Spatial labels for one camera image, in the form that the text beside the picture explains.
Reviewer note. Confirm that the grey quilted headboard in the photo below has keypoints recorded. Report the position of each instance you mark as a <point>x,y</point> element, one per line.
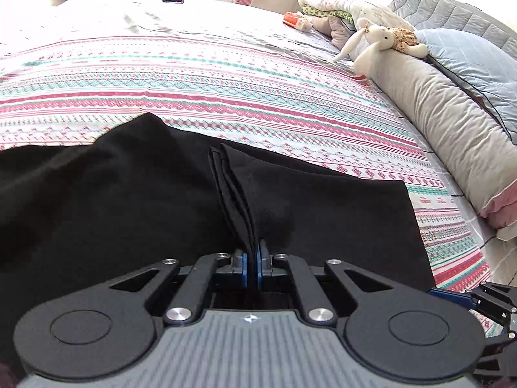
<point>456,16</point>

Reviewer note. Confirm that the light blue pillow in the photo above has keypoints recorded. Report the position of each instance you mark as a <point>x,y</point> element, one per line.
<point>472,60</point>

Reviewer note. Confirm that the orange tissue packet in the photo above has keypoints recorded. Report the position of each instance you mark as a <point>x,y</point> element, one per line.
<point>295,21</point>

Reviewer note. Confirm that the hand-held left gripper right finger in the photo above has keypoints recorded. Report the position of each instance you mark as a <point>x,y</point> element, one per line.
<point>263,266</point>

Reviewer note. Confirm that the red green patterned blanket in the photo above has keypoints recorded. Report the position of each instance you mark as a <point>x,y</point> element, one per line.
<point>250,89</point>

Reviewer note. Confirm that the folded green patterned blanket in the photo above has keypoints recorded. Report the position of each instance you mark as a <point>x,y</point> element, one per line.
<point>327,13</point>

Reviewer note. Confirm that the black pants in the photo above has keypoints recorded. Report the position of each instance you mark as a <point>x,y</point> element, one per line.
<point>121,202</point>

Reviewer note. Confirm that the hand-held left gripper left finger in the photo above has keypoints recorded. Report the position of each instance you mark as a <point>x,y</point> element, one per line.
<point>241,268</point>

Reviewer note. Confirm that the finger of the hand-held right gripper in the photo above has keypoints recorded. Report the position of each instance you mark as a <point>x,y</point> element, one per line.
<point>452,299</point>
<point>501,355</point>

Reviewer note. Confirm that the grey plaid bed sheet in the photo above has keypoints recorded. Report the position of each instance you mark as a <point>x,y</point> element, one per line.
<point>169,20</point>

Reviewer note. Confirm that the small grey cushion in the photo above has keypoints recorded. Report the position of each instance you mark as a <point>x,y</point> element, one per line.
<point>331,28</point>

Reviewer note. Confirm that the folded white quilt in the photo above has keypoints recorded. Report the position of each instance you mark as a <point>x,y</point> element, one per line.
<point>343,2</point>

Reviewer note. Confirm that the long grey bolster pillow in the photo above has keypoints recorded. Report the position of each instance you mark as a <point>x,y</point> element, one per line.
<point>444,129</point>

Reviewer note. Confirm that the white plush rabbit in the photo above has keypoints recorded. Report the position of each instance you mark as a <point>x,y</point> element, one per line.
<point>375,44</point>

